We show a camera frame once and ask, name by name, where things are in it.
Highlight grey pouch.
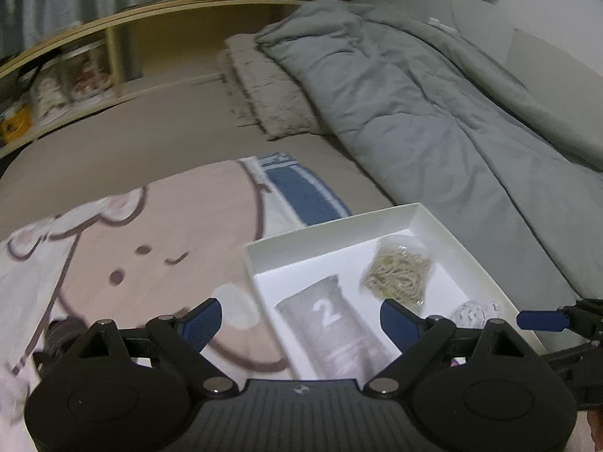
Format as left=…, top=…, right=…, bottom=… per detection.
left=274, top=274, right=402, bottom=381

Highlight beige fluffy blanket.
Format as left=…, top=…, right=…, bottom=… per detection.
left=217, top=33, right=331, bottom=141

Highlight clear bag of rubber bands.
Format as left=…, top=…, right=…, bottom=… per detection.
left=359, top=237, right=437, bottom=312

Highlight white shallow cardboard box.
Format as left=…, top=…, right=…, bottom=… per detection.
left=243, top=202, right=548, bottom=382

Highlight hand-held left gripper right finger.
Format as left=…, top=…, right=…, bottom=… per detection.
left=365, top=298, right=542, bottom=396

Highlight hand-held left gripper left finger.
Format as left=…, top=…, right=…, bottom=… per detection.
left=70, top=298, right=231, bottom=394

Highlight printed cartoon blanket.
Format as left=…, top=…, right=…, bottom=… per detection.
left=0, top=151, right=354, bottom=434

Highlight white grey fuzzy roll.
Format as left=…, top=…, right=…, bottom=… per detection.
left=449, top=298, right=506, bottom=331

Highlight long wooden shelf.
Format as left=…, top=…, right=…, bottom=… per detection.
left=0, top=0, right=326, bottom=158

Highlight grey quilted duvet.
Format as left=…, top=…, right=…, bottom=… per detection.
left=254, top=0, right=603, bottom=307

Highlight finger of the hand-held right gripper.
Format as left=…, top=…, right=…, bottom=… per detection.
left=516, top=298, right=603, bottom=341

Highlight clear storage boxes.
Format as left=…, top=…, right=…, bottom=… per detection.
left=27, top=39, right=115, bottom=119

